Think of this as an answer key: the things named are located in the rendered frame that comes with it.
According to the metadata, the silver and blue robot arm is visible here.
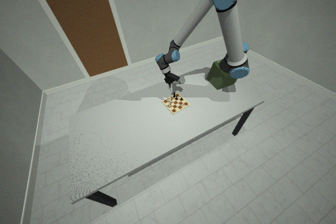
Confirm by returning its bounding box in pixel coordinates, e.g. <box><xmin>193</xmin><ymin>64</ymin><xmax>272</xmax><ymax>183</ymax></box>
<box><xmin>155</xmin><ymin>0</ymin><xmax>249</xmax><ymax>79</ymax></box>

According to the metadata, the brown and cream chessboard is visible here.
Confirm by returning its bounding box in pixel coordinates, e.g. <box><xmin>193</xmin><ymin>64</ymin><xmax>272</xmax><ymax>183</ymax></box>
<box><xmin>162</xmin><ymin>93</ymin><xmax>190</xmax><ymax>114</ymax></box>

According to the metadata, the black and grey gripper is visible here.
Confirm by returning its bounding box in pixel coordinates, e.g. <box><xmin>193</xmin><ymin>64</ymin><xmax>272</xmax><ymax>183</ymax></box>
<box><xmin>163</xmin><ymin>71</ymin><xmax>181</xmax><ymax>93</ymax></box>

